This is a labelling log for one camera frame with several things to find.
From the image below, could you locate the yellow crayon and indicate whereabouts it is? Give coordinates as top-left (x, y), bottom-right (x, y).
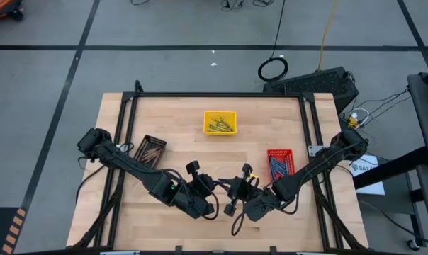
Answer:
top-left (219, 117), bottom-right (235, 131)

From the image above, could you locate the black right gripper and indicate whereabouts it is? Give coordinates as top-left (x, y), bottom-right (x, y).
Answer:
top-left (218, 162), bottom-right (258, 217)

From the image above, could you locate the yellow power cable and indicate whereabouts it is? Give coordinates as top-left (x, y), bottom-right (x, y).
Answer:
top-left (317, 0), bottom-right (339, 72)

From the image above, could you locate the brown crayon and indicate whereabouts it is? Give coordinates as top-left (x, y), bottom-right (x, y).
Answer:
top-left (142, 151), bottom-right (162, 164)
top-left (138, 140), bottom-right (153, 159)
top-left (145, 145), bottom-right (164, 159)

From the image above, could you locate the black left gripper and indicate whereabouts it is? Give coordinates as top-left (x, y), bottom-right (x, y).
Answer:
top-left (185, 160), bottom-right (225, 196)

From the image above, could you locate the black cable bundle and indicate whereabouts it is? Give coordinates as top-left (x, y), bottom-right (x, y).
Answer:
top-left (219, 0), bottom-right (277, 9)

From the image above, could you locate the black coiled cable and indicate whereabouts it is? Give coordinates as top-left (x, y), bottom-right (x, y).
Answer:
top-left (257, 0), bottom-right (290, 84)

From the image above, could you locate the black computer tower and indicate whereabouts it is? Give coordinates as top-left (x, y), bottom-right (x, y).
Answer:
top-left (262, 66), bottom-right (360, 113)

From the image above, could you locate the black plastic basket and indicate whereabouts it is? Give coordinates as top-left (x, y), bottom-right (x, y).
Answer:
top-left (133, 134), bottom-right (168, 170)

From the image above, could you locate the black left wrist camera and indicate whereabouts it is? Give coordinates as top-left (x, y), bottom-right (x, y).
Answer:
top-left (180, 193), bottom-right (215, 220)

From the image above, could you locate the red plastic basket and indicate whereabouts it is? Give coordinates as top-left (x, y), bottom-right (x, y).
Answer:
top-left (266, 148), bottom-right (296, 182)

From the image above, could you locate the white cable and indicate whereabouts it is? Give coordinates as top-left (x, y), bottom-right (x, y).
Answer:
top-left (348, 107), bottom-right (371, 127)

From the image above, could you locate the black left wrist camera cable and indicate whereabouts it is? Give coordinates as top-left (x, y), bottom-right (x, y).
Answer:
top-left (164, 168), bottom-right (220, 222)

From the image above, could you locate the yellow plastic basket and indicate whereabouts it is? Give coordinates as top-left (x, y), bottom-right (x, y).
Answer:
top-left (203, 110), bottom-right (238, 136)

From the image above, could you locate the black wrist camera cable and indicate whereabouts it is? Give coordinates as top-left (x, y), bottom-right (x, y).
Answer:
top-left (164, 168), bottom-right (220, 222)
top-left (230, 175), bottom-right (300, 237)

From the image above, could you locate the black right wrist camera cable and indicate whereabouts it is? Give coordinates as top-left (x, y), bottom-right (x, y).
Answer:
top-left (230, 175), bottom-right (300, 237)

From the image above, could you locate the black table beam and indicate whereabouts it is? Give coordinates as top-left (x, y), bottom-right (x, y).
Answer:
top-left (353, 145), bottom-right (428, 191)

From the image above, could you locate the white paper sign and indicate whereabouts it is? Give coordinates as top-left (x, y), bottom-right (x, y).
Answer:
top-left (348, 154), bottom-right (386, 196)

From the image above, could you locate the black metal table frame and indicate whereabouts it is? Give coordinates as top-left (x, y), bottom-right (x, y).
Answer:
top-left (70, 79), bottom-right (369, 254)

